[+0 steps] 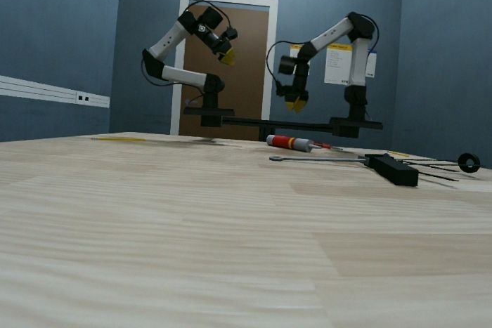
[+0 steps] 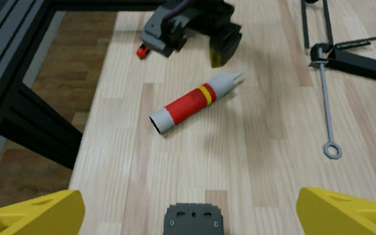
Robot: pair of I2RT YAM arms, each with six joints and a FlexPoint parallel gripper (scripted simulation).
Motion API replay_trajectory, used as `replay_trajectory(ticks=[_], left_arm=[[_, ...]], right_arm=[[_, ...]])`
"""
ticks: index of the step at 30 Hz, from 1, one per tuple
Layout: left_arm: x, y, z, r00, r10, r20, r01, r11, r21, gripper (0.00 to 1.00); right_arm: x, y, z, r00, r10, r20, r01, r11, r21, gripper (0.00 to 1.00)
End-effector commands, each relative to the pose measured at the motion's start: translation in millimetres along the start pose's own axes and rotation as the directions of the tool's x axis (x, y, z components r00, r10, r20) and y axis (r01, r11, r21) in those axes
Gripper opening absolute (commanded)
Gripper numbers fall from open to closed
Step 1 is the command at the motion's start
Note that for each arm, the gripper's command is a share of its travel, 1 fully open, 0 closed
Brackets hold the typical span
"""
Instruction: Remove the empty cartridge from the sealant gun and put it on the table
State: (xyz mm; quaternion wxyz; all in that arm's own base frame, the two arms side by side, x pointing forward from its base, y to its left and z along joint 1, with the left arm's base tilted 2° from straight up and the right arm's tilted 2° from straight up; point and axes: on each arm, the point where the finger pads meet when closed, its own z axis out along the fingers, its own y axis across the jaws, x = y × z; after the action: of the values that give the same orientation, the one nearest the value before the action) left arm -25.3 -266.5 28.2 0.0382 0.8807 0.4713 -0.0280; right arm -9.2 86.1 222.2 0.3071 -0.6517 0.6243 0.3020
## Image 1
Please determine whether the red and grey cartridge tube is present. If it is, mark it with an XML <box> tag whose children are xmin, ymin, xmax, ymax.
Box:
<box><xmin>266</xmin><ymin>135</ymin><xmax>322</xmax><ymax>152</ymax></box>

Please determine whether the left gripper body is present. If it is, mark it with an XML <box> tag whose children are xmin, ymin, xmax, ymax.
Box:
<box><xmin>285</xmin><ymin>76</ymin><xmax>309</xmax><ymax>103</ymax></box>

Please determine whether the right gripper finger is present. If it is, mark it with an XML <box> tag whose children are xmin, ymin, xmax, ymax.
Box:
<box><xmin>220</xmin><ymin>55</ymin><xmax>235</xmax><ymax>65</ymax></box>
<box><xmin>218</xmin><ymin>47</ymin><xmax>235</xmax><ymax>58</ymax></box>

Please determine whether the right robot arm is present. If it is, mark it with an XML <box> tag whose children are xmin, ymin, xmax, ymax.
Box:
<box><xmin>142</xmin><ymin>6</ymin><xmax>234</xmax><ymax>112</ymax></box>

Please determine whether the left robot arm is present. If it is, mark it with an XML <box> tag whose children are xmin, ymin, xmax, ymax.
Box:
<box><xmin>278</xmin><ymin>11</ymin><xmax>382</xmax><ymax>125</ymax></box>

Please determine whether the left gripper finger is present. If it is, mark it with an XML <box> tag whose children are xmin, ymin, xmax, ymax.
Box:
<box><xmin>286</xmin><ymin>96</ymin><xmax>300</xmax><ymax>110</ymax></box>
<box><xmin>294</xmin><ymin>100</ymin><xmax>306</xmax><ymax>112</ymax></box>

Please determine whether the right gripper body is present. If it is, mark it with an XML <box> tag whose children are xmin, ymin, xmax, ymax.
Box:
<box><xmin>204</xmin><ymin>32</ymin><xmax>232</xmax><ymax>62</ymax></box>

